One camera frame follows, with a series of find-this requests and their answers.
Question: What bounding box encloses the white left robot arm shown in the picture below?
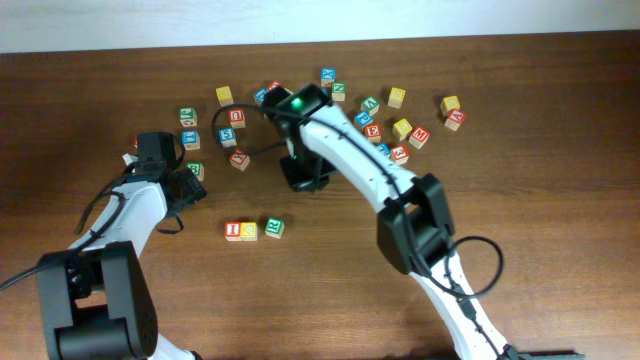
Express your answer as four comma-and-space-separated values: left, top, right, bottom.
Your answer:
36, 132, 206, 360

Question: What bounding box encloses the red number block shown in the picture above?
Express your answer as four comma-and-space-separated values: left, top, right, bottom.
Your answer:
224, 222, 241, 242

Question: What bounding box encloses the red A block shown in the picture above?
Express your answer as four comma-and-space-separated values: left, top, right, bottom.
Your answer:
445, 109, 466, 131

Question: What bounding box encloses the blue P block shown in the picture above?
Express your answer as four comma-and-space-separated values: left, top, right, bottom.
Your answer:
354, 111, 373, 132

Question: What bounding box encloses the green R block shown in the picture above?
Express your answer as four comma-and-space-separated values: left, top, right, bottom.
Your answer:
265, 217, 285, 239

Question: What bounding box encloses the yellow block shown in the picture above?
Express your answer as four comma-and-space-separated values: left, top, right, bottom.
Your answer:
216, 86, 235, 107
240, 222, 258, 241
440, 95, 461, 117
392, 118, 413, 141
388, 87, 406, 109

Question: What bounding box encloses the red C block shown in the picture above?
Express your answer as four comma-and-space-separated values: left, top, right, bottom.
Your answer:
267, 81, 282, 91

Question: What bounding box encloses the green V block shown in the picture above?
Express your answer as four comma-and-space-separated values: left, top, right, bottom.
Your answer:
361, 96, 380, 116

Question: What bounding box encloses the red 3 block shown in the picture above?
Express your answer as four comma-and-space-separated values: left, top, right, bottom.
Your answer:
390, 145, 409, 165

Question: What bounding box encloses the blue 5 block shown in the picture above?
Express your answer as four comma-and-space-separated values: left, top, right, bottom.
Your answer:
218, 127, 237, 148

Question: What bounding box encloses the red M block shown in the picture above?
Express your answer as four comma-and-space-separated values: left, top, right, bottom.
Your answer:
409, 126, 430, 149

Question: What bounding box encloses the blue D block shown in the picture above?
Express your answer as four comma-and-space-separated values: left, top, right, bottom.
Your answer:
253, 88, 268, 106

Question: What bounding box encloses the green B block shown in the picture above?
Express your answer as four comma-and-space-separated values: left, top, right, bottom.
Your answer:
186, 162, 204, 181

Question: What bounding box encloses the blue I block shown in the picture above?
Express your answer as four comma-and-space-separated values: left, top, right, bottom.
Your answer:
181, 130, 201, 151

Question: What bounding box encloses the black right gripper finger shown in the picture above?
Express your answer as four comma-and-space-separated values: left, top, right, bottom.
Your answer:
279, 157, 320, 192
312, 158, 336, 190

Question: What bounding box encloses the red K block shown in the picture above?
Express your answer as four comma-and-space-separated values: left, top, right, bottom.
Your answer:
229, 148, 251, 171

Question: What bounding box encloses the red E block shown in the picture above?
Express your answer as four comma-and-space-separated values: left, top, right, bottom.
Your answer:
363, 123, 382, 144

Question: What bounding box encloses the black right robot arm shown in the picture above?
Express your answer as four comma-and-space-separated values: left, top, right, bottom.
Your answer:
260, 84, 522, 359

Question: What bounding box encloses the green J block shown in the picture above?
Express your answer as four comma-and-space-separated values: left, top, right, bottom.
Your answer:
179, 107, 198, 127

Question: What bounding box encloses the blue X block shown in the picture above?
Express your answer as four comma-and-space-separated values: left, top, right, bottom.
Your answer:
320, 68, 336, 87

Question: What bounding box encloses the red U block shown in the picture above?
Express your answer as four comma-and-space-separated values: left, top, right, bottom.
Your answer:
228, 108, 246, 129

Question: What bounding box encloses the blue T block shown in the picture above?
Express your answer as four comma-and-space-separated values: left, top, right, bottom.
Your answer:
376, 143, 391, 158

